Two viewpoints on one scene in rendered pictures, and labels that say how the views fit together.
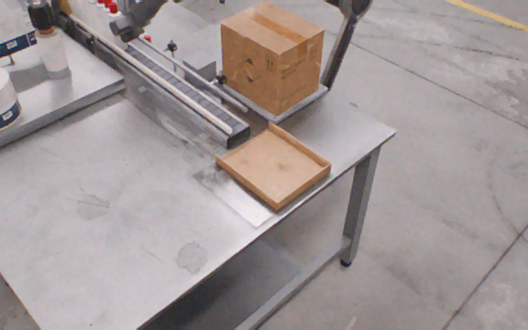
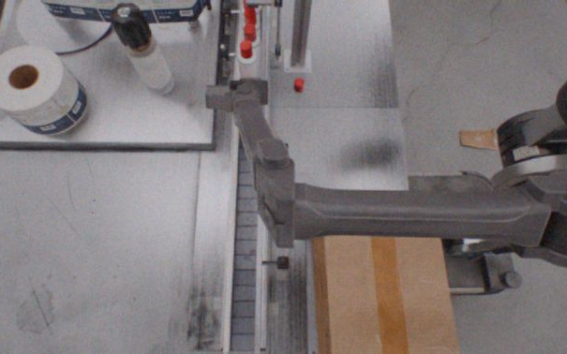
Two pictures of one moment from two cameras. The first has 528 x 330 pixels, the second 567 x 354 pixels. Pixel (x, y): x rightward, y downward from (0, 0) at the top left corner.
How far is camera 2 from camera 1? 1.51 m
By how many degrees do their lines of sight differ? 34
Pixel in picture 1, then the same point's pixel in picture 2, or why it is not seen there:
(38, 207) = not seen: outside the picture
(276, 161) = not seen: outside the picture
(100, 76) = (190, 121)
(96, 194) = (53, 297)
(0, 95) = (31, 112)
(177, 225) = not seen: outside the picture
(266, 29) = (369, 285)
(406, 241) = not seen: outside the picture
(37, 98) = (108, 110)
